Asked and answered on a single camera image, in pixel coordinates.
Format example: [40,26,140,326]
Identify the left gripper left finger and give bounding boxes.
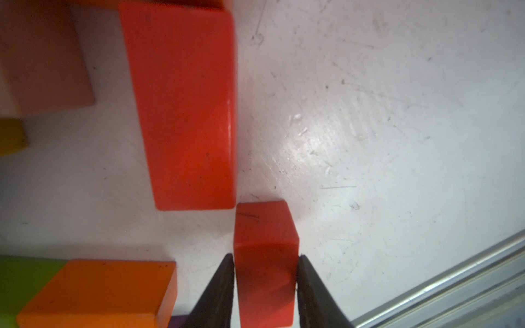
[181,253,235,328]

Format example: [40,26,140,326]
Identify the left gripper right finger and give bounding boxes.
[297,255,354,328]

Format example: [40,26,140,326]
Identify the purple cube block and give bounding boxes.
[168,315,187,328]

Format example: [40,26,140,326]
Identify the red block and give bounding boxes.
[118,1,237,210]
[233,200,299,327]

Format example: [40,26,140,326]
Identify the green block bottom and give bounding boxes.
[1,255,67,327]

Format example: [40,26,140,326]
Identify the yellow triangle block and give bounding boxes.
[0,118,29,157]

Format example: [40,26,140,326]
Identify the natural wood block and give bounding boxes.
[1,1,95,118]

